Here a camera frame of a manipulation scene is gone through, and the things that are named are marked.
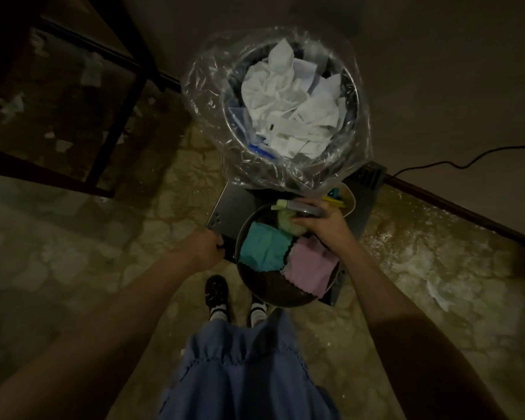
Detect person's left hand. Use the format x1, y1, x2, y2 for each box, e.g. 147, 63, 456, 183
177, 227, 227, 275

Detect person's right hand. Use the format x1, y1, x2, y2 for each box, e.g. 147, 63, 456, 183
293, 198, 358, 257

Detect yellow green spray bottle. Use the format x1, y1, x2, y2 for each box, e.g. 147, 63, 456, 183
271, 198, 327, 237

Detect teal cleaning cloth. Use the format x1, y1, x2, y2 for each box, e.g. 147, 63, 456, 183
239, 221, 294, 272

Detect white paper scraps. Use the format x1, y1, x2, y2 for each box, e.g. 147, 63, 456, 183
239, 37, 347, 161

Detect trash bin with clear bag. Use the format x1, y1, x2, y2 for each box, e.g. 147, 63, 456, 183
182, 26, 373, 191

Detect person's left forearm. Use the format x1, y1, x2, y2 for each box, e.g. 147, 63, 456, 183
0, 258, 202, 420

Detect person's right forearm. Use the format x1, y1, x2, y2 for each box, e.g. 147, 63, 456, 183
339, 244, 509, 420

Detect pink cleaning cloth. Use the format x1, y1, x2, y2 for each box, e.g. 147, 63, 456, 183
282, 236, 341, 298

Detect person's black shoe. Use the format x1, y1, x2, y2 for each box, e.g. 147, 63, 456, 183
247, 297, 271, 322
204, 274, 230, 316

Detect person's blue trousers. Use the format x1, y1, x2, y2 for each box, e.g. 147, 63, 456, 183
157, 310, 342, 420

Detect small yellow green cup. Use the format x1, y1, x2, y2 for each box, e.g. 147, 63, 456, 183
322, 181, 358, 215

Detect black low cabinet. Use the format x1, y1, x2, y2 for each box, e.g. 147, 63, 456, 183
205, 162, 388, 307

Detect black round basin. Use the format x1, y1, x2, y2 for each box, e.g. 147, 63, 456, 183
234, 201, 344, 309

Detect black power cable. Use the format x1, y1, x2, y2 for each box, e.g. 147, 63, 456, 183
394, 142, 525, 180

